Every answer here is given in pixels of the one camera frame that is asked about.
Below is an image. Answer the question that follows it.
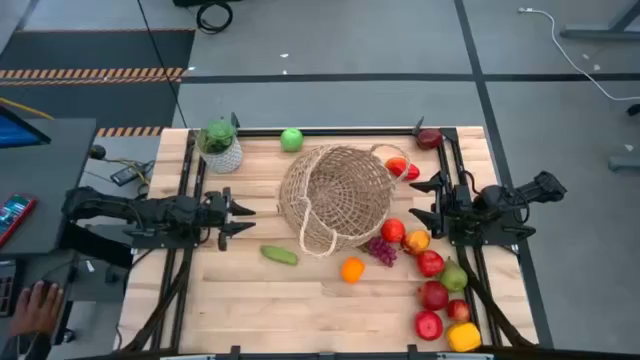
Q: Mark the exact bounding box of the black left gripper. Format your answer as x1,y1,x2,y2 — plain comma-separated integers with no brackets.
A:
199,187,258,252

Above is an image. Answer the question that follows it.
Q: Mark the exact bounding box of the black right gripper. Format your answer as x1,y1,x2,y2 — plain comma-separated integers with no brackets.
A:
408,169,476,240

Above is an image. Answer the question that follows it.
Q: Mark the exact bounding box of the red and yellow apple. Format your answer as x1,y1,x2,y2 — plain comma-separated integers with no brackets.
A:
401,229,432,256

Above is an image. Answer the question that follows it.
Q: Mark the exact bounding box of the red-orange round fruit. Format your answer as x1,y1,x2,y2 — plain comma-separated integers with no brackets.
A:
380,217,407,245

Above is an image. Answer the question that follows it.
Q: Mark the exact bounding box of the red bell pepper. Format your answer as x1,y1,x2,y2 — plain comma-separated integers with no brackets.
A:
383,156,421,182

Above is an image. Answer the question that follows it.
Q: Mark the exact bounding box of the green cucumber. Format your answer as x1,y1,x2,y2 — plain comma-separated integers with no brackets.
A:
259,244,300,267

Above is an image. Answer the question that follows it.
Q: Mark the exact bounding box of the purple grape bunch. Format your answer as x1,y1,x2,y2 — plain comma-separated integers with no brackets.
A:
360,236,399,269

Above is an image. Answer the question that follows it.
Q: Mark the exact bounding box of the green pear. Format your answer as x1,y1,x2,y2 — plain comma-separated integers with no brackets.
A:
438,257,470,294

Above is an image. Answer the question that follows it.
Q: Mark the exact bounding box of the green apple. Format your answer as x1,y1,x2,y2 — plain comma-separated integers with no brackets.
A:
279,127,305,153

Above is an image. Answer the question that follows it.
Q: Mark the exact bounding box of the orange fruit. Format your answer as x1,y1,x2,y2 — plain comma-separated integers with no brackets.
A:
340,256,367,285

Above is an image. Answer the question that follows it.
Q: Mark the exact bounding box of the small red apple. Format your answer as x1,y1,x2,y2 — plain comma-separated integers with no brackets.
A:
445,298,472,324

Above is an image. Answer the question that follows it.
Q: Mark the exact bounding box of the person's forearm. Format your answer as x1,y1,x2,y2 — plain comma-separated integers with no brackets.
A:
0,330,54,360

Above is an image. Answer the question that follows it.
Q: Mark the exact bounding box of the woven wicker basket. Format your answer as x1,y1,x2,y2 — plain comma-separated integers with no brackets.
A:
277,143,412,260

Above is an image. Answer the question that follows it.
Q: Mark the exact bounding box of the dark red apple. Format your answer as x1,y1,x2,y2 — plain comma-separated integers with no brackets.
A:
416,127,444,151

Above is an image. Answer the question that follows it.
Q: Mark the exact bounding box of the succulent in white patterned pot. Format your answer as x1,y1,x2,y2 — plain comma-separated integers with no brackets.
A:
195,117,245,175

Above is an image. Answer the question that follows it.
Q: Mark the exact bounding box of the black power adapter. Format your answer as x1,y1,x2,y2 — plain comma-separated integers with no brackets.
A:
109,163,146,187

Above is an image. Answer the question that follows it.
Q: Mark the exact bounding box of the yellow bell pepper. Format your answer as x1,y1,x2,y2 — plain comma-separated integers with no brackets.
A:
445,321,483,354

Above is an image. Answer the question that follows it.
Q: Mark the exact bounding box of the grey furniture foot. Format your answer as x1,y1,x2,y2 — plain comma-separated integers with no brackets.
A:
608,155,640,173

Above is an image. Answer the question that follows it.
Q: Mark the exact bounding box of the grey desk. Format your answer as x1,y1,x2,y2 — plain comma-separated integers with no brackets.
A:
0,249,81,360

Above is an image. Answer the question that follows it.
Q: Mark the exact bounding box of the black mat with hazard stripes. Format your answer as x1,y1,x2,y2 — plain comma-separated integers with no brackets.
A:
0,28,196,138

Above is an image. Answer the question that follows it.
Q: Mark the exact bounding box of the person's hand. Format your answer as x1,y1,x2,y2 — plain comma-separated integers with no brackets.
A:
10,279,65,337

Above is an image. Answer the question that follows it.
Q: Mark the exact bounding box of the red smartphone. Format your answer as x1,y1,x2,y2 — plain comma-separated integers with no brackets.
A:
0,193,39,249

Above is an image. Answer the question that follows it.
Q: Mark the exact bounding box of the monitor with blue screen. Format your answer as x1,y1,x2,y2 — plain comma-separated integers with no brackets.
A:
0,104,52,150

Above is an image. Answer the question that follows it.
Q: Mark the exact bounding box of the grey desk leg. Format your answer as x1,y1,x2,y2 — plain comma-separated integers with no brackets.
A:
559,0,640,42

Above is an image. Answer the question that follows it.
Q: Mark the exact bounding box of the black keyboard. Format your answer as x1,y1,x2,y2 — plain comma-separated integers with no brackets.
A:
0,259,19,319

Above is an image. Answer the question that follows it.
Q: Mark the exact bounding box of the thin black hanging cable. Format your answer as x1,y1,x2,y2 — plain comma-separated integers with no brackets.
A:
136,0,189,130

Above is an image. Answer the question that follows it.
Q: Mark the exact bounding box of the coiled black cable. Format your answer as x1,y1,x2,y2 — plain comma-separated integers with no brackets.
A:
195,0,235,35

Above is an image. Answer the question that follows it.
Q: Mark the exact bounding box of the white cable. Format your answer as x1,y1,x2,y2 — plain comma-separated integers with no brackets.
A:
517,6,640,102

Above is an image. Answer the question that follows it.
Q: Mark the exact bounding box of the yellow cable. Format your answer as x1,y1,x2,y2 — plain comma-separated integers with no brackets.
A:
0,96,54,121

